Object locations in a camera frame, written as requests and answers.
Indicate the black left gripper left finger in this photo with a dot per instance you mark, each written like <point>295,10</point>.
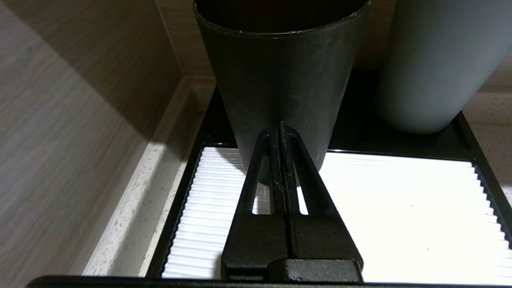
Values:
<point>256,244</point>

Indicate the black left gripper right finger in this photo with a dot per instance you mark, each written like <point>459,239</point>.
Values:
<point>316,240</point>

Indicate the black plastic cup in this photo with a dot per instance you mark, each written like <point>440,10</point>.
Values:
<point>280,80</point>

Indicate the black amenity box with drawer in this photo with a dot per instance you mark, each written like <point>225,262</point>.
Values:
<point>400,208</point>

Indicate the grey plastic cup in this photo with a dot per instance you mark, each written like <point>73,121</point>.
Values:
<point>432,72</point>

